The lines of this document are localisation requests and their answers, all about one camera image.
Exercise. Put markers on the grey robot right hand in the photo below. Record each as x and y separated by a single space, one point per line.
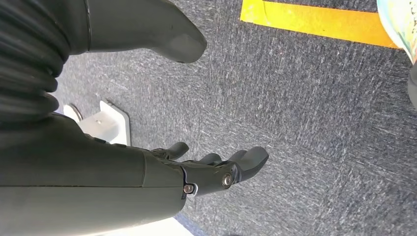
81 182

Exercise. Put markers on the white metal foot plate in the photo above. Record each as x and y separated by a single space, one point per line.
104 125

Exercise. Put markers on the yellow floor tape strip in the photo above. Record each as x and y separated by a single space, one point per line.
319 22

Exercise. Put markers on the pale rounded object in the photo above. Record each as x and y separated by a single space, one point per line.
402 22

